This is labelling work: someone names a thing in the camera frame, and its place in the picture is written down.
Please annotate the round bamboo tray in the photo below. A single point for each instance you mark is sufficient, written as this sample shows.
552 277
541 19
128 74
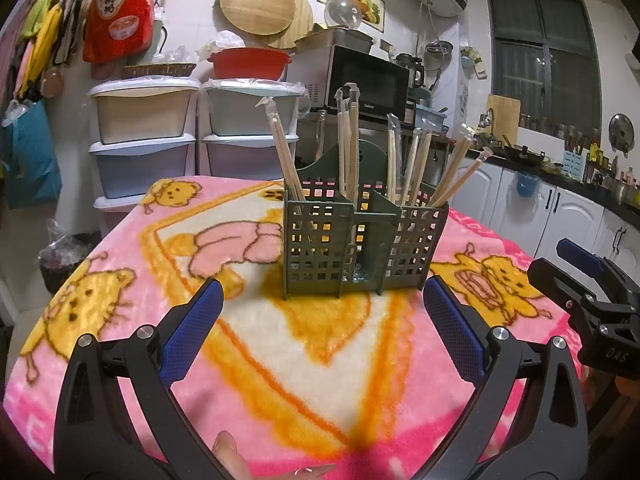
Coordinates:
255 5
302 20

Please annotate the red printed bag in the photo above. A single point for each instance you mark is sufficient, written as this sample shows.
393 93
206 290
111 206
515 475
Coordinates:
117 10

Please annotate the small blue hanging bag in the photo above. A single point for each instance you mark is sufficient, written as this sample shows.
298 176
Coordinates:
527 186

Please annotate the white plastic bag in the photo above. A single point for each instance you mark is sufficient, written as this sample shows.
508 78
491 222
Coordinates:
222 44

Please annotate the blue utensil rack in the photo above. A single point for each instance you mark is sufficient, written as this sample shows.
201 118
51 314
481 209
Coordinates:
575 165

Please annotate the glass pot lid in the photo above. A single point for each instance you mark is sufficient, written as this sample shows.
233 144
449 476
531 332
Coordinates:
342 10

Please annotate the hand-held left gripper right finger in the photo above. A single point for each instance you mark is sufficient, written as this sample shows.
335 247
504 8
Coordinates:
455 330

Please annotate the dark kitchen window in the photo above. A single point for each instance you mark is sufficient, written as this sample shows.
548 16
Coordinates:
540 60

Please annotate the metal faucet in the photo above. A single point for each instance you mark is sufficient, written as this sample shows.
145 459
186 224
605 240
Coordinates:
486 119

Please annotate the hanging metal pot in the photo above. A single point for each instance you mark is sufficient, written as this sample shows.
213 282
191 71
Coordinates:
439 55

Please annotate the pink printed blanket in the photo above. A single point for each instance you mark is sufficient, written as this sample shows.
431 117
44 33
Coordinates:
150 410

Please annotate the wicker basket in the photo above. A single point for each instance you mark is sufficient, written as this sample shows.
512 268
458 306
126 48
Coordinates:
157 71

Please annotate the drawer tower with green drawer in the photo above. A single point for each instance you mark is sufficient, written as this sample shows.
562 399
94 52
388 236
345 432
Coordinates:
245 110

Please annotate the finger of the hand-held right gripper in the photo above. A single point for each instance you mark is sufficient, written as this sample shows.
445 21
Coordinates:
580 255
550 275

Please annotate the hanging green white packet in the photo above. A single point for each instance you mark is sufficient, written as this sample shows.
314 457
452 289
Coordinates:
474 64

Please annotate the bunch of chopsticks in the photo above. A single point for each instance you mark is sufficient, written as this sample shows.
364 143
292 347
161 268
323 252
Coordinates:
350 160

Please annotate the wooden cutting board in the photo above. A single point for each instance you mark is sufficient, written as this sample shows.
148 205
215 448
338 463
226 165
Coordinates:
502 117

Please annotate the green perforated utensil holder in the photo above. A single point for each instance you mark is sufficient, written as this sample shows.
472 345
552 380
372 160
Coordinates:
320 240

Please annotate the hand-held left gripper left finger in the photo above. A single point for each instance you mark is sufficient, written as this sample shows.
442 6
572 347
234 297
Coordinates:
192 330

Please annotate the black wok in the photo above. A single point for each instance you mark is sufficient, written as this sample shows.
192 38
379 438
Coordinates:
525 154

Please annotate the black microwave oven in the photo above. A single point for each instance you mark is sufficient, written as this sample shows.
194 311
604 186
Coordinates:
370 80

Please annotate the red plastic basin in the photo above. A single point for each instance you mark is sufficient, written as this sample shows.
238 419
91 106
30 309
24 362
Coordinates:
250 65

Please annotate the white kitchen cabinets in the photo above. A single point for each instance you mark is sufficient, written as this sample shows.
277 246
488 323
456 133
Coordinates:
575 225

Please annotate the hanging striped cloth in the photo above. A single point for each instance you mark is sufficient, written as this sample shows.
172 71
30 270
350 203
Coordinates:
75 10

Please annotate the drawer tower with beige drawer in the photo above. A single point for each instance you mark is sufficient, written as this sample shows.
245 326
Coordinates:
140 115

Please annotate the person's left hand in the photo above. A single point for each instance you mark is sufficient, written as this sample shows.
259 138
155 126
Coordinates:
230 460

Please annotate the yellow hanging cloth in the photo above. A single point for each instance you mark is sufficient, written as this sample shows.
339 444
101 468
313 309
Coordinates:
42 35

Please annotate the brown round ladle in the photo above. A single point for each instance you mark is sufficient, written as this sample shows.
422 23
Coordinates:
53 82

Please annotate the light blue box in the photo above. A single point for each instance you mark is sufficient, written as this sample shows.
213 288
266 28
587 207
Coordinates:
431 119

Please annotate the row of spice jars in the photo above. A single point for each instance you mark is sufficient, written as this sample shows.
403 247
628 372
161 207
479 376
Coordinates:
560 130

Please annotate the grey metal tray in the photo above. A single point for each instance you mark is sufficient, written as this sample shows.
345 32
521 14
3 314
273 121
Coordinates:
335 40

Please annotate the black blender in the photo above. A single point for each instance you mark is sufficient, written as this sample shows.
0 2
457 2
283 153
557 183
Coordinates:
410 71

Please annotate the black trash bin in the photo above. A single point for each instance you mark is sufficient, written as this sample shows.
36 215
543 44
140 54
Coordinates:
67 260

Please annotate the metal pot lid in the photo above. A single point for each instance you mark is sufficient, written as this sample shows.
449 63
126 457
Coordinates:
621 132

